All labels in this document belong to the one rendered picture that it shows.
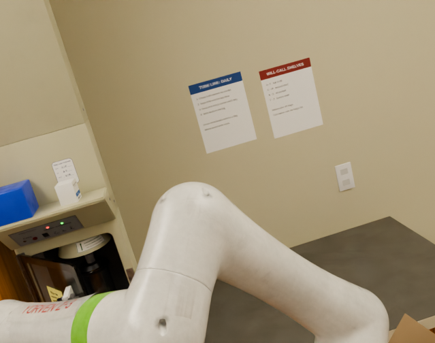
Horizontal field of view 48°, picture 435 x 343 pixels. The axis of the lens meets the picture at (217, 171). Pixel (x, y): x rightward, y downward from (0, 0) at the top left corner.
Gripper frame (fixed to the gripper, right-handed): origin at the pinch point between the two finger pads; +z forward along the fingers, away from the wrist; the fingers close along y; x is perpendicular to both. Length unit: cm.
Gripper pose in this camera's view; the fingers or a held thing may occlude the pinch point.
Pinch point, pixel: (68, 297)
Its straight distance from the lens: 138.9
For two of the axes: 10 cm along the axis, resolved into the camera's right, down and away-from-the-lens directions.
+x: 2.5, 9.3, 2.6
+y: -9.5, 2.9, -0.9
